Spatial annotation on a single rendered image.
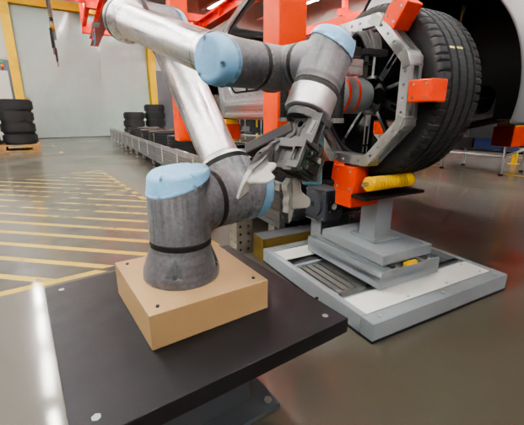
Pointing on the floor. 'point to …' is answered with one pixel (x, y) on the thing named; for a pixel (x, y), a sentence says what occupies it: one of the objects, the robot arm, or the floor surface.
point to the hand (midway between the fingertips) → (262, 212)
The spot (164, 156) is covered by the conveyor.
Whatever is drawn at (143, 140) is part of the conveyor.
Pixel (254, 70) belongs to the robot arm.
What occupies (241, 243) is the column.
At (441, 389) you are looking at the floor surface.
